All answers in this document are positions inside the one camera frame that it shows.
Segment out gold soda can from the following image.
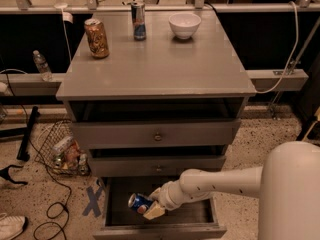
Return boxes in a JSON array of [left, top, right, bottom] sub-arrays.
[[84, 18, 110, 59]]

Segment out black floor cable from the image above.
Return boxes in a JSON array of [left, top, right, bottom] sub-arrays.
[[0, 69, 74, 240]]

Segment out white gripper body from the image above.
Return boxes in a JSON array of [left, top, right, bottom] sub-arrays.
[[158, 181, 187, 211]]

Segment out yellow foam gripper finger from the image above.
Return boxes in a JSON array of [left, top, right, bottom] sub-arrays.
[[149, 187, 161, 200], [143, 201, 165, 220]]

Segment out white hanging cable left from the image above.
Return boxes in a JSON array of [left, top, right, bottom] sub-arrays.
[[49, 0, 74, 65]]

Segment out black metal stand bar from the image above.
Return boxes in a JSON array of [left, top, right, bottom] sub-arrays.
[[17, 106, 40, 162]]

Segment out black wheeled cart frame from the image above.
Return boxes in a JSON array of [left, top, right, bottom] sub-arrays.
[[297, 107, 320, 141]]

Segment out tall blue silver can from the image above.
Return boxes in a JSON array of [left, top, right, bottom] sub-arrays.
[[131, 2, 146, 41]]

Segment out blue crushed pepsi can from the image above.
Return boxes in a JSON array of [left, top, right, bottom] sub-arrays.
[[128, 193, 153, 214]]

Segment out grey top drawer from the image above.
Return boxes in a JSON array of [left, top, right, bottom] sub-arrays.
[[71, 119, 241, 149]]

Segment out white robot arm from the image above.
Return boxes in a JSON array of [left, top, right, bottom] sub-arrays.
[[144, 141, 320, 240]]

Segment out grey drawer cabinet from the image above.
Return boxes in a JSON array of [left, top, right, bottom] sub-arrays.
[[55, 9, 258, 240]]

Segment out white cable right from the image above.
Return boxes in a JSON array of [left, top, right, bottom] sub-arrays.
[[255, 1, 300, 96]]

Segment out wire basket with items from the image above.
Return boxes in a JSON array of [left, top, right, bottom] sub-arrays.
[[36, 120, 90, 176]]

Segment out grey middle drawer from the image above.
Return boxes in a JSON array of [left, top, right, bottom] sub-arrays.
[[89, 155, 226, 177]]

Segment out white ceramic bowl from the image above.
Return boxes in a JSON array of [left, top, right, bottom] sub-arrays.
[[169, 13, 202, 40]]

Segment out white sneaker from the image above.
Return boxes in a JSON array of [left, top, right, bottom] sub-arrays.
[[0, 213, 28, 240]]

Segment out clear plastic water bottle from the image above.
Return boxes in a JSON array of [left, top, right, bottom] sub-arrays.
[[33, 50, 53, 82]]

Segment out grey open bottom drawer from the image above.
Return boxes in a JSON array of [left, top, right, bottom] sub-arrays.
[[93, 176, 227, 240]]

